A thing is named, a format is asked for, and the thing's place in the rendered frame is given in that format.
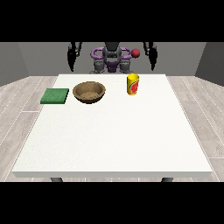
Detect brown wooden bowl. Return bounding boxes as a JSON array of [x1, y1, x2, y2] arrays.
[[72, 80, 107, 104]]

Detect yellow cup with melon print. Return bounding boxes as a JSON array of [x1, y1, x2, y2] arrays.
[[127, 73, 140, 96]]

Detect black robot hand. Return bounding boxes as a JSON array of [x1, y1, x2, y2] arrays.
[[66, 42, 83, 73], [142, 42, 158, 72]]

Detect grey robot trunk purple rings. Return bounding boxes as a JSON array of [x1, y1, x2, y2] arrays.
[[90, 42, 132, 74]]

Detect green square pad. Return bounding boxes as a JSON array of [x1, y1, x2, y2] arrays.
[[39, 87, 70, 105]]

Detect small red ball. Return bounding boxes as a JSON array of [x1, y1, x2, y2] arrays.
[[130, 48, 141, 59]]

